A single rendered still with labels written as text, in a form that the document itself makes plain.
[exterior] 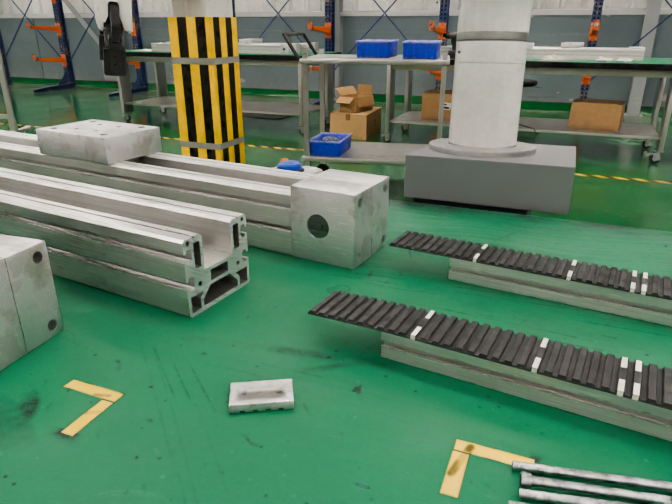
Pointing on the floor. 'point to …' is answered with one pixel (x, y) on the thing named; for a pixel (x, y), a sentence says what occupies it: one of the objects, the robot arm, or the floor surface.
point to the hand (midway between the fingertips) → (112, 61)
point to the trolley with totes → (368, 54)
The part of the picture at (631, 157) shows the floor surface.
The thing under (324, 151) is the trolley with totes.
